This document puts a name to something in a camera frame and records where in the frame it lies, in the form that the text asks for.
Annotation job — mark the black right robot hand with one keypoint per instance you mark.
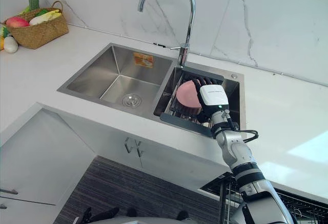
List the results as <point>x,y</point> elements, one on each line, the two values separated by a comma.
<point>214,94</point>

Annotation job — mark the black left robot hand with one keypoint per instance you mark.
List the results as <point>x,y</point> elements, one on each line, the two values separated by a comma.
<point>88,215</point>

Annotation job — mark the pink cup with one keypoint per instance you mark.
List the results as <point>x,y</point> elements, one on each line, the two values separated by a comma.
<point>187,93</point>

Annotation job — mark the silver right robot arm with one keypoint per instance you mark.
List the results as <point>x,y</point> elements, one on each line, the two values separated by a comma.
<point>241,154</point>

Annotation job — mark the dark grey sink drainer rack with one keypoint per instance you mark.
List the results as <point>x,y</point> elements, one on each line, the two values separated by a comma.
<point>184,125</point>

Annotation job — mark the white cabinet door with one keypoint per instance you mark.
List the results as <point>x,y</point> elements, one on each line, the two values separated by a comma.
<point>43,154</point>

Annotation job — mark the orange sink sticker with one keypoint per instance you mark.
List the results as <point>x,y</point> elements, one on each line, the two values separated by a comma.
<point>143,60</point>

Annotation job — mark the stainless steel double sink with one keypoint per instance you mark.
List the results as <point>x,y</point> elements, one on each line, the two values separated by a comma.
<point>115,78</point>

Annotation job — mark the silver robot torso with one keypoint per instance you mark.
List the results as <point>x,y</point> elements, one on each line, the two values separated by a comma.
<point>153,221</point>

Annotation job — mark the small black counter object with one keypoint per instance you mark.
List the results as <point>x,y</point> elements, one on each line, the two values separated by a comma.
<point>160,45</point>

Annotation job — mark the chrome gooseneck faucet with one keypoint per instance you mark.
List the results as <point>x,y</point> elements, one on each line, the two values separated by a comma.
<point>190,24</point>

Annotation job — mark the round metal drain strainer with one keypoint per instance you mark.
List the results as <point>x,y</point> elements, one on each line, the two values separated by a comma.
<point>132,100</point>

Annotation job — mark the woven straw basket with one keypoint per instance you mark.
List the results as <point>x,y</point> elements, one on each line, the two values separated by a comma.
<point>41,34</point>

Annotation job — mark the pale green cabbage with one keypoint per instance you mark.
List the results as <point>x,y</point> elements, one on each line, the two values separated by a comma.
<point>44,18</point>

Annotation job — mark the white egg-shaped vegetable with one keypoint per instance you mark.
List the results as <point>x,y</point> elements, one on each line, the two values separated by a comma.
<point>10,45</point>

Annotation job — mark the green leafy vegetable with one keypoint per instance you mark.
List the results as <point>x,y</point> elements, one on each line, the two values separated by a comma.
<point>3,31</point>

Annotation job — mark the red mango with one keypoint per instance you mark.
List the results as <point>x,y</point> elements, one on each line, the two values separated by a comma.
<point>17,22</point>

